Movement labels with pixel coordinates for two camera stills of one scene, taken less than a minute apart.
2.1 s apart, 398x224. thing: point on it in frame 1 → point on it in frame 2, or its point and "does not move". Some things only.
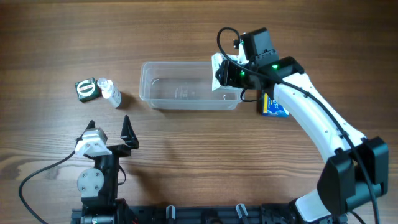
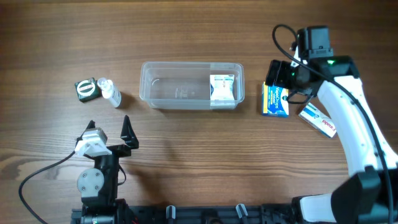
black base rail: [199, 214] does not move
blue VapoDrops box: [270, 107] does not move
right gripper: [228, 76] → [278, 70]
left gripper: [127, 134] does not move
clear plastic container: [184, 86] does not move
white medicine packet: [216, 59] → [222, 88]
